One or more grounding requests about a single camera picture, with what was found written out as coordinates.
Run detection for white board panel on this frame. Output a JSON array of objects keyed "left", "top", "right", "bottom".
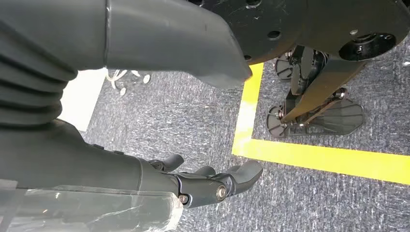
[{"left": 59, "top": 68, "right": 109, "bottom": 132}]

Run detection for robot leg with black foot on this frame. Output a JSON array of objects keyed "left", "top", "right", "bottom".
[
  {"left": 275, "top": 44, "right": 329, "bottom": 96},
  {"left": 265, "top": 58, "right": 366, "bottom": 139}
]

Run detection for black robot torso base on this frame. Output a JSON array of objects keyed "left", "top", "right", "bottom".
[{"left": 188, "top": 0, "right": 410, "bottom": 66}]

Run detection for yellow floor tape square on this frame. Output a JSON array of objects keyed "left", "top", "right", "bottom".
[{"left": 231, "top": 62, "right": 410, "bottom": 187}]

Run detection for thin white looped cable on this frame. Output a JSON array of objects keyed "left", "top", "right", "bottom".
[{"left": 105, "top": 69, "right": 152, "bottom": 97}]

